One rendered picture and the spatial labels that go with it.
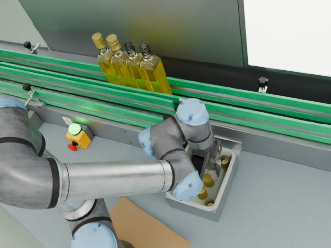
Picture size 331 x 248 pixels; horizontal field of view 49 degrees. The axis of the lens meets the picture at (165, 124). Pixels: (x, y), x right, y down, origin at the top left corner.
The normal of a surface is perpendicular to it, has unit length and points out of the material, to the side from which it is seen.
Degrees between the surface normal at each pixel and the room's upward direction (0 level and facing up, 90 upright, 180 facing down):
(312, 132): 90
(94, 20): 90
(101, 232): 9
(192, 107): 0
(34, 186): 51
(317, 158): 90
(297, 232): 0
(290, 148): 90
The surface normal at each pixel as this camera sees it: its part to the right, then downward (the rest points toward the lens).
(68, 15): -0.40, 0.79
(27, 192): 0.31, 0.18
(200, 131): 0.38, 0.69
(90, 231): -0.14, -0.47
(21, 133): 0.70, -0.64
